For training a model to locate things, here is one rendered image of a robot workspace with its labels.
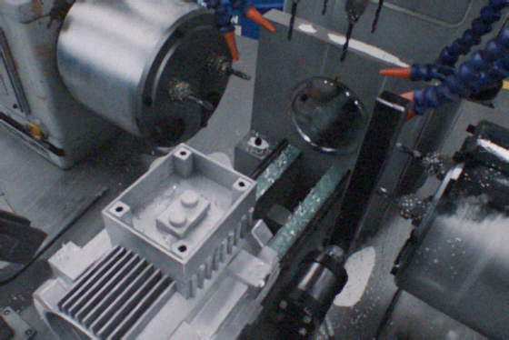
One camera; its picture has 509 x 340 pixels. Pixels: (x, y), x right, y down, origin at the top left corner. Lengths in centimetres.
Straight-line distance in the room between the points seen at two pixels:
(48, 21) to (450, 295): 71
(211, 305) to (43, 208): 53
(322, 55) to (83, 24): 37
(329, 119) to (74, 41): 42
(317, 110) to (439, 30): 22
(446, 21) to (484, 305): 43
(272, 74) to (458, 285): 45
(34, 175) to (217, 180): 57
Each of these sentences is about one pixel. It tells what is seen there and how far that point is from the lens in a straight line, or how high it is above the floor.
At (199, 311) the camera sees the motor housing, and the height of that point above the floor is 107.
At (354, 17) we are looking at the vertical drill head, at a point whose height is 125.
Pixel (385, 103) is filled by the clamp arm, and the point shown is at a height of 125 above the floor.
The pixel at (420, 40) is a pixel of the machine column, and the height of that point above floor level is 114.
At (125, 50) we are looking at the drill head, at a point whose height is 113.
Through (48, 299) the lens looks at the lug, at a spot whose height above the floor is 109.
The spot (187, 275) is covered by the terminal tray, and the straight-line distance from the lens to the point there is 42.
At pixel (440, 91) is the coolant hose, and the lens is 47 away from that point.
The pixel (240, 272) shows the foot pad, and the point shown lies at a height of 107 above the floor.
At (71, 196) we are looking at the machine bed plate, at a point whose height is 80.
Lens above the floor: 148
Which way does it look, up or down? 45 degrees down
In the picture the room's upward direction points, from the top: 6 degrees clockwise
